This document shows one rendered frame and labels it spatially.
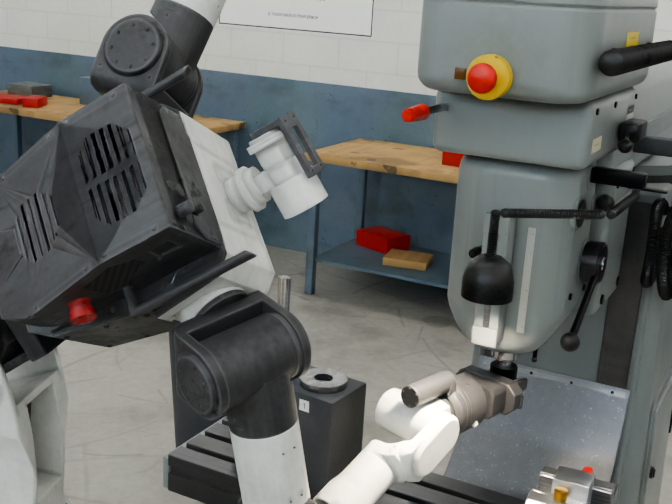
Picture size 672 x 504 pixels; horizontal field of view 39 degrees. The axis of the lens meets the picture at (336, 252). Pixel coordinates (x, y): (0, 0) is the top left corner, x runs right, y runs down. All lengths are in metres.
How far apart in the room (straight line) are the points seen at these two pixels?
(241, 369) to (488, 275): 0.37
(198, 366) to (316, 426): 0.65
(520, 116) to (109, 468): 2.78
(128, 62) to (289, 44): 5.31
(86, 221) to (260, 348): 0.26
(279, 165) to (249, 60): 5.54
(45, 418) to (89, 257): 0.46
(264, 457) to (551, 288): 0.54
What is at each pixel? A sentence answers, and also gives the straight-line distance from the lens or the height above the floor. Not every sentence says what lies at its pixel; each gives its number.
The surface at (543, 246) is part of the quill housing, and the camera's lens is 1.47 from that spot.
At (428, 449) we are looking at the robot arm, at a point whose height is 1.22.
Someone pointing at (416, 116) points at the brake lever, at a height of 1.70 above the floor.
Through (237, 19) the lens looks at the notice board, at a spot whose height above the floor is 1.57.
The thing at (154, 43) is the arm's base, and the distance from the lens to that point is 1.30.
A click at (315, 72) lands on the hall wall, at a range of 6.50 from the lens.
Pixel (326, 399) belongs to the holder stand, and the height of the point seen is 1.15.
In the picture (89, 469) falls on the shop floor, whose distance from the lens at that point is 3.88.
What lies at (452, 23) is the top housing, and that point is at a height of 1.83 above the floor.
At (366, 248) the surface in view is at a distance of 6.08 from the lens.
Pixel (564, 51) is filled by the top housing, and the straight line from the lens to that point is 1.30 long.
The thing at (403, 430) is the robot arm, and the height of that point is 1.23.
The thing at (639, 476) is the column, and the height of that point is 0.92.
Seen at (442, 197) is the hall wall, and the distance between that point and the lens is 6.19.
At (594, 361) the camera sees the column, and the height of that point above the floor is 1.16.
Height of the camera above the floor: 1.87
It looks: 16 degrees down
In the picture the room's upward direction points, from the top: 3 degrees clockwise
